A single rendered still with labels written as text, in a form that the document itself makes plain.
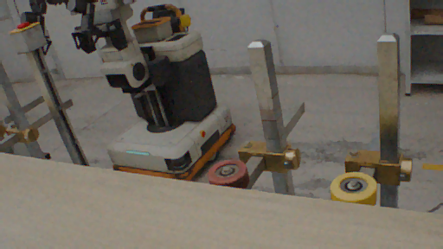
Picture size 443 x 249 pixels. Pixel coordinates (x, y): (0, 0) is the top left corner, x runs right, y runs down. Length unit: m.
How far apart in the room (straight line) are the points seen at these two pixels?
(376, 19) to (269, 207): 2.91
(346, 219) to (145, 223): 0.35
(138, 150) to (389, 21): 2.23
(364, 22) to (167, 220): 2.98
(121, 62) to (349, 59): 2.09
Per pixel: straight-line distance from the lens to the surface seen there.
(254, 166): 0.86
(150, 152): 2.38
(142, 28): 2.51
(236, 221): 0.66
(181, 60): 2.36
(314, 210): 0.65
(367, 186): 0.69
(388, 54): 0.71
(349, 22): 3.51
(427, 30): 2.99
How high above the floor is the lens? 1.32
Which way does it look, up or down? 31 degrees down
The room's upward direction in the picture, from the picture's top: 11 degrees counter-clockwise
